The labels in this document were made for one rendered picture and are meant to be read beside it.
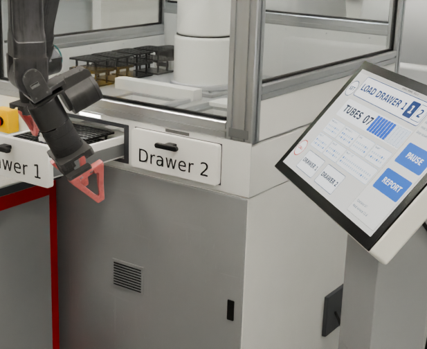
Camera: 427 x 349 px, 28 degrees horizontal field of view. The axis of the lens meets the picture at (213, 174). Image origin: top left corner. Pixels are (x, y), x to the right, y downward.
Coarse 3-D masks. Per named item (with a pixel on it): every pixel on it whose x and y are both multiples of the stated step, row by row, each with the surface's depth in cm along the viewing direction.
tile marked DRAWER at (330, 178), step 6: (324, 168) 172; (330, 168) 170; (318, 174) 172; (324, 174) 170; (330, 174) 168; (336, 174) 166; (342, 174) 165; (318, 180) 170; (324, 180) 169; (330, 180) 167; (336, 180) 165; (342, 180) 163; (324, 186) 167; (330, 186) 165; (336, 186) 163; (330, 192) 164
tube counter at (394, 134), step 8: (368, 120) 170; (376, 120) 167; (384, 120) 165; (368, 128) 168; (376, 128) 166; (384, 128) 163; (392, 128) 161; (400, 128) 159; (376, 136) 164; (384, 136) 161; (392, 136) 159; (400, 136) 157; (392, 144) 157; (400, 144) 155
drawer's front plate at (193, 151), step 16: (144, 144) 234; (176, 144) 227; (192, 144) 224; (208, 144) 221; (144, 160) 235; (176, 160) 228; (192, 160) 225; (208, 160) 222; (176, 176) 230; (192, 176) 227; (208, 176) 224
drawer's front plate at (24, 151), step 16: (0, 144) 223; (16, 144) 219; (32, 144) 216; (0, 160) 224; (16, 160) 221; (32, 160) 217; (48, 160) 214; (16, 176) 222; (32, 176) 219; (48, 176) 215
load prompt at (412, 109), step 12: (372, 84) 178; (384, 84) 174; (360, 96) 179; (372, 96) 175; (384, 96) 171; (396, 96) 167; (408, 96) 164; (384, 108) 168; (396, 108) 165; (408, 108) 161; (420, 108) 158; (408, 120) 158; (420, 120) 155
